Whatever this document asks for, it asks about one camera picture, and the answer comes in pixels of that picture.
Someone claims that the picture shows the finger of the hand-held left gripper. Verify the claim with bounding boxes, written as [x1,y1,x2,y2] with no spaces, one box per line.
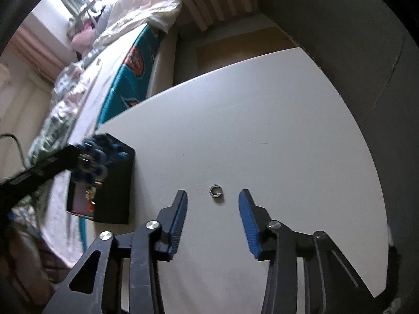
[93,134,129,159]
[73,155,108,185]

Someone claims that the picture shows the bed with white sheet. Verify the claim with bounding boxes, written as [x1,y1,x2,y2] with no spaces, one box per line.
[42,52,131,269]

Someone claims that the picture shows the green patterned blanket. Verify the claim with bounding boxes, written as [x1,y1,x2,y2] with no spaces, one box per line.
[26,62,89,171]

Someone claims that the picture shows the pink plush toy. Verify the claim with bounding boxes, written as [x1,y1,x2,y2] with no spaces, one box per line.
[71,23,99,51]

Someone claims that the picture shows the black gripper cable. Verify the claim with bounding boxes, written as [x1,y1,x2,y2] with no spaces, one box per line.
[0,133,28,171]

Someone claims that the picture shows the black jewelry box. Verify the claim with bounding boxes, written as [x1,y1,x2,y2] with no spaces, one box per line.
[66,133,136,225]

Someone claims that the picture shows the white duvet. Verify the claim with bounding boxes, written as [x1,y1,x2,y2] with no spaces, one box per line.
[88,0,182,49]

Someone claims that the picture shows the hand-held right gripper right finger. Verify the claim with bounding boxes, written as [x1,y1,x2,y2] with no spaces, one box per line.
[238,189,374,314]

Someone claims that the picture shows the cream bed frame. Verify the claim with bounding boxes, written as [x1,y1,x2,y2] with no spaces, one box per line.
[149,33,179,97]

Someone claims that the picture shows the narrow pink curtain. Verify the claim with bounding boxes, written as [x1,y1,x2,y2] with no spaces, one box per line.
[7,26,69,84]

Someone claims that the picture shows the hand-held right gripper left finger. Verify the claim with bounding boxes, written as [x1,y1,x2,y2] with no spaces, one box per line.
[42,189,189,314]

